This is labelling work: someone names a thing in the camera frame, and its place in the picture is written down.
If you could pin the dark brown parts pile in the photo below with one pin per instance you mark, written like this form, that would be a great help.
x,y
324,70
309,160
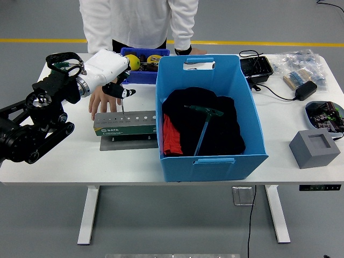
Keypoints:
x,y
149,67

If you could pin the resistor tape bundle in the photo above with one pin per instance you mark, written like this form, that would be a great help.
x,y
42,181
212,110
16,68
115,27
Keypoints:
x,y
294,79

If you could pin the electronic parts pile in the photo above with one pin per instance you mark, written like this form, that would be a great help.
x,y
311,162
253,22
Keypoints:
x,y
325,118

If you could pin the white blue plate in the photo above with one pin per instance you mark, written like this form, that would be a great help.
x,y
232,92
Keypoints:
x,y
308,121

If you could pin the red cloth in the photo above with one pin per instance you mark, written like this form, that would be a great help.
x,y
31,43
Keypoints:
x,y
172,137

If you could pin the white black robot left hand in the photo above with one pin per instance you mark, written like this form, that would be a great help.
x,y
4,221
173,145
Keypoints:
x,y
104,67

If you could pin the large light blue plastic box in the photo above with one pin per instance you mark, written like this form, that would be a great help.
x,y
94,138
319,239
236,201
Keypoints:
x,y
215,169

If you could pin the person's left forearm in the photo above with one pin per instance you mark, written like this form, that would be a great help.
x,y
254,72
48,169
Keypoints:
x,y
181,32

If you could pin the brown block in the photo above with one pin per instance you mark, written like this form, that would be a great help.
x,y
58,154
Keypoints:
x,y
131,52

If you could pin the white table leg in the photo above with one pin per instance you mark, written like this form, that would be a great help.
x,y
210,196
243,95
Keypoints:
x,y
90,215
276,215

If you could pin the black wristband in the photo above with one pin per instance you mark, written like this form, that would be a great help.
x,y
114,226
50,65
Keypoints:
x,y
184,51

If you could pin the person's left hand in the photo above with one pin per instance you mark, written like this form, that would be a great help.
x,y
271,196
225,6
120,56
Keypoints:
x,y
199,51

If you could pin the metal floor socket cover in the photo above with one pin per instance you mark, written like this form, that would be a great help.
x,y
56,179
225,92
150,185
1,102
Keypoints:
x,y
242,196

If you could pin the black cloth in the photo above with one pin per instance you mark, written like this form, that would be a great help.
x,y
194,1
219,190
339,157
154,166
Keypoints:
x,y
182,129

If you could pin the yellow tape measure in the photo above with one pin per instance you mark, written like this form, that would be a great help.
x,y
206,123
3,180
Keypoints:
x,y
154,58

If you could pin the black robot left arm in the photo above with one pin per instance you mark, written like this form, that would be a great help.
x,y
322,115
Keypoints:
x,y
27,139

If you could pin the clear bag of blue parts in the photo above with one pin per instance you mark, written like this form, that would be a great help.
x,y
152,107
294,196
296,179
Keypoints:
x,y
303,60

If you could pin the black power adapter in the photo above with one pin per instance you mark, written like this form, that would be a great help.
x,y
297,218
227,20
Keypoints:
x,y
306,90

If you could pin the person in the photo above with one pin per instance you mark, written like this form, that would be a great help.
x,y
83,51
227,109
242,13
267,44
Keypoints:
x,y
134,18

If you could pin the black table control panel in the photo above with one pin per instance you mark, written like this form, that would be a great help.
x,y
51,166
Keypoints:
x,y
319,187

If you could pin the yellow lemon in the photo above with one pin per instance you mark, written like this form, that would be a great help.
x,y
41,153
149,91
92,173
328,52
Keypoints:
x,y
134,62

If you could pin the small dark blue bin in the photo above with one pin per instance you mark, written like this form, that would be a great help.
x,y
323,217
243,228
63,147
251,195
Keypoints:
x,y
142,78

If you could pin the grey foam block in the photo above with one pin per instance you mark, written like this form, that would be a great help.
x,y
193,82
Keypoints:
x,y
309,158

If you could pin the dark brown round object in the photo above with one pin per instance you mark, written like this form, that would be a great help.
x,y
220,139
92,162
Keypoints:
x,y
142,57

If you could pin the grey green hex wrench stand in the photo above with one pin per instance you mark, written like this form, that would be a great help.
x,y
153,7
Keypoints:
x,y
123,130

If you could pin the person's right forearm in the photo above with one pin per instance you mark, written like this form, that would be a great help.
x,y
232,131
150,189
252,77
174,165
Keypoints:
x,y
96,40

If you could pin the person's right hand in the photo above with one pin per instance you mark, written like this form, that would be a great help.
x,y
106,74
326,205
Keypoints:
x,y
100,102

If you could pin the black plastic tray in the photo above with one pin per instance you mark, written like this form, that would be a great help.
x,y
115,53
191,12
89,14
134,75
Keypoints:
x,y
255,68

